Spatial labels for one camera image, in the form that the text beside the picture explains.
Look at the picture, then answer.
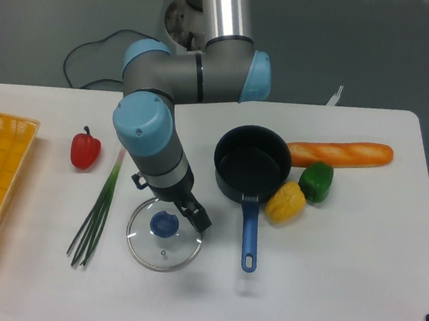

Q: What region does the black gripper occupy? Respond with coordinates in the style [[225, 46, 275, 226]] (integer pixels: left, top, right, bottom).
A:
[[131, 172, 212, 233]]

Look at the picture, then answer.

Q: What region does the green onion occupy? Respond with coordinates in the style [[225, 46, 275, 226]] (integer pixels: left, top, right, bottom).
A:
[[67, 148, 126, 268]]

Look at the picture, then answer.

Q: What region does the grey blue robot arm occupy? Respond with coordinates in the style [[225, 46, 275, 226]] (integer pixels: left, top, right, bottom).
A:
[[112, 0, 272, 232]]

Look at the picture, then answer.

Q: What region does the glass pot lid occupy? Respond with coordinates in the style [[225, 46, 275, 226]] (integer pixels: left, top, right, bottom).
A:
[[126, 198, 203, 273]]

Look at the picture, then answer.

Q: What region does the yellow bell pepper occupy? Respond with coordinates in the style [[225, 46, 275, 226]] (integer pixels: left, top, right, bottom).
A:
[[265, 181, 306, 224]]

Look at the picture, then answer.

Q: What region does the green bell pepper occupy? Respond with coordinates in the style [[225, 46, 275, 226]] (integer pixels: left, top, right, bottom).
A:
[[298, 162, 334, 203]]

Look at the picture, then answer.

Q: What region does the orange baguette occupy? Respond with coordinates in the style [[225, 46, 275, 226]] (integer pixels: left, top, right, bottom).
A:
[[287, 142, 394, 168]]

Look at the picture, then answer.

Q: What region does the red bell pepper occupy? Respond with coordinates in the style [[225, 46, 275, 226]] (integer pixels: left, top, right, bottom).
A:
[[70, 125, 102, 170]]

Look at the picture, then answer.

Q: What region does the black saucepan blue handle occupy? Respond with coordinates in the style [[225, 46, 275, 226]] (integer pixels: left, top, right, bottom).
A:
[[213, 125, 292, 273]]

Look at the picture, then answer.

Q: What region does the white metal bracket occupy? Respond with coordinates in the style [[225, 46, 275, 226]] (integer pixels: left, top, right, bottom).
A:
[[327, 85, 344, 106]]

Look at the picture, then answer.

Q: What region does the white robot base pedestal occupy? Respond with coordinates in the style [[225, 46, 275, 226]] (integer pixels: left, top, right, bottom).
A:
[[164, 0, 206, 55]]

